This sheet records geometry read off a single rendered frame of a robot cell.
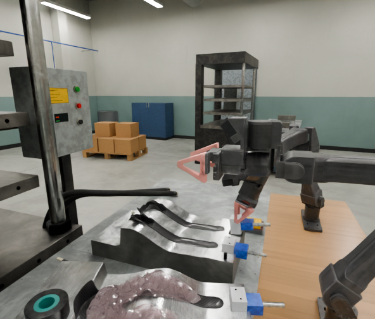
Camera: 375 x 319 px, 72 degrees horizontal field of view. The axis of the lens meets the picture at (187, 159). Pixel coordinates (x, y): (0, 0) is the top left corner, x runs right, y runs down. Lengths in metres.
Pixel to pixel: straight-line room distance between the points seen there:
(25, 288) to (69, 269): 0.21
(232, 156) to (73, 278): 0.49
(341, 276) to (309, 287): 0.24
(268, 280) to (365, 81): 6.71
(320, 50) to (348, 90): 1.14
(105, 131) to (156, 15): 4.22
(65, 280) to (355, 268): 0.67
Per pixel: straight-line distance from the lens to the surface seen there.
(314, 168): 0.59
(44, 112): 1.12
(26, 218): 1.47
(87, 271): 0.77
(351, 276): 0.70
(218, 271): 0.83
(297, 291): 0.90
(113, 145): 5.68
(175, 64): 8.22
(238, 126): 0.58
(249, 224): 0.91
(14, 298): 0.95
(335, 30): 7.42
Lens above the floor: 1.36
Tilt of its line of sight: 14 degrees down
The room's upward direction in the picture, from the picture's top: straight up
